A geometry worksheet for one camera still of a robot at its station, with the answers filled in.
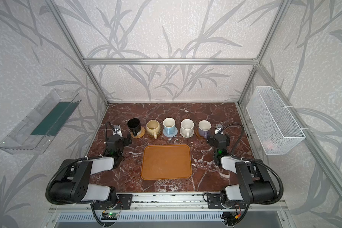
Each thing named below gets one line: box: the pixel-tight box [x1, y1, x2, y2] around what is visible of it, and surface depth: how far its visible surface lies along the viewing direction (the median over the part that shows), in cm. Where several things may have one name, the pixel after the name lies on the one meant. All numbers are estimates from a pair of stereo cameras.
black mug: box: [127, 117, 142, 137], surface depth 96 cm
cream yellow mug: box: [146, 119, 162, 140], surface depth 96 cm
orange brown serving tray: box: [140, 144, 193, 181], surface depth 88 cm
